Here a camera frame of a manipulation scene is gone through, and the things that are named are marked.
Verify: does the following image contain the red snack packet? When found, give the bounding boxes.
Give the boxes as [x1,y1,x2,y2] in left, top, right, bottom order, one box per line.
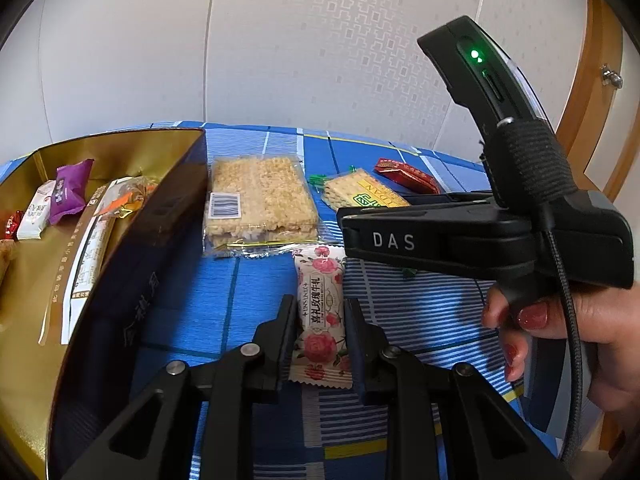
[374,157,442,195]

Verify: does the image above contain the black braided cable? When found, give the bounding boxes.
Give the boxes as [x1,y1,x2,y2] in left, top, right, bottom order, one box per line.
[542,210,585,463]

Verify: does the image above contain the wooden door frame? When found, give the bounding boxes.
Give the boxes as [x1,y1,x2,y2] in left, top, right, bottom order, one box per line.
[552,0,640,453]

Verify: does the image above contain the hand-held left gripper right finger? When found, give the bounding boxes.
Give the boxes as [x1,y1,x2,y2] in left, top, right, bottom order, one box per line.
[344,298,571,480]

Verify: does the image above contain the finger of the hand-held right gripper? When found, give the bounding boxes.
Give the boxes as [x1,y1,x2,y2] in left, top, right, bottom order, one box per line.
[409,191,496,209]
[336,207,501,229]

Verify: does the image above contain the long white orange snack packet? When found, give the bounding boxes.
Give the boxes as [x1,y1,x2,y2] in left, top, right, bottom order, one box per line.
[60,175,161,346]

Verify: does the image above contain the person's right hand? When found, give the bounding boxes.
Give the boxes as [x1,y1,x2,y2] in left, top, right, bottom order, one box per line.
[482,280,640,413]

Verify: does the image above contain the floral candy packet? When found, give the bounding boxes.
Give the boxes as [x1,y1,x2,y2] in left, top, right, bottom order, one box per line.
[289,244,348,388]

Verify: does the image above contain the puffed rice bar packet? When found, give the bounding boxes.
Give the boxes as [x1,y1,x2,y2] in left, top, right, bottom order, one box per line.
[202,156,326,259]

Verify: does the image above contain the blue checked tablecloth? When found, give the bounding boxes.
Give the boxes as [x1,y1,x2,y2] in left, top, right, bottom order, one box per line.
[0,120,561,480]

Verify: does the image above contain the green yellow cracker packet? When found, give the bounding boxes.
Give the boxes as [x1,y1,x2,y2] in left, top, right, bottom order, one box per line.
[307,167,419,280]

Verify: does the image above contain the purple snack packet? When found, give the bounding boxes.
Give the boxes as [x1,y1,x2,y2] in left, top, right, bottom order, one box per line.
[49,158,96,225]

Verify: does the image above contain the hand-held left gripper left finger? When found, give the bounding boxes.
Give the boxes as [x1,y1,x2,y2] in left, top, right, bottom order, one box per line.
[60,294,301,480]

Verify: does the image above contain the gold gift box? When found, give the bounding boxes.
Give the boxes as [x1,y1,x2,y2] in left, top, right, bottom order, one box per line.
[0,127,211,480]

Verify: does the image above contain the small red candy packet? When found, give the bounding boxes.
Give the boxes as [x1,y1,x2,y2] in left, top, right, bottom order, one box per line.
[2,210,25,240]

